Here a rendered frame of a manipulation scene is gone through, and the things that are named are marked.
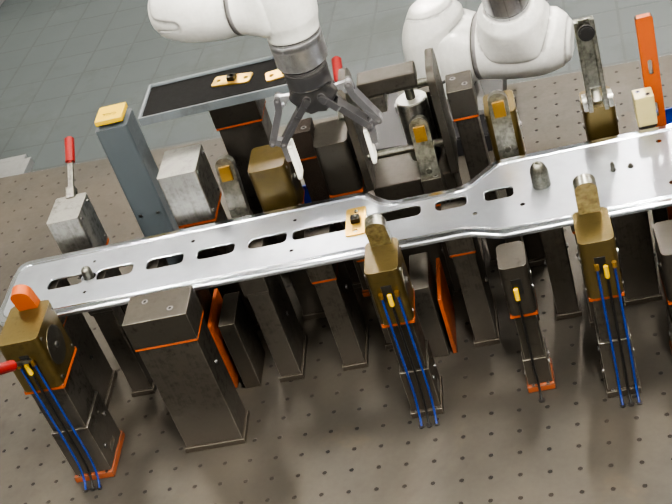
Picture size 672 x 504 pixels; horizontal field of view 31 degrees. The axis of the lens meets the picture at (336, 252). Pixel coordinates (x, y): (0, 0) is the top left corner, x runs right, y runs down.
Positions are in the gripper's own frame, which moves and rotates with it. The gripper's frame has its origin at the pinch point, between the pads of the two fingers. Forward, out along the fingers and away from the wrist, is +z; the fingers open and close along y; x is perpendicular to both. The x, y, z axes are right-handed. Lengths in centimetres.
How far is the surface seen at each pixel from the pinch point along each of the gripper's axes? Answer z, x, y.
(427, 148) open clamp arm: 9.0, -12.5, -14.7
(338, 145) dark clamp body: 6.1, -15.4, 1.9
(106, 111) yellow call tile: -2, -34, 50
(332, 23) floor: 114, -295, 45
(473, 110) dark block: 6.3, -17.9, -24.2
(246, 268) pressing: 13.5, 7.5, 20.4
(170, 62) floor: 114, -295, 121
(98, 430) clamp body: 34, 21, 55
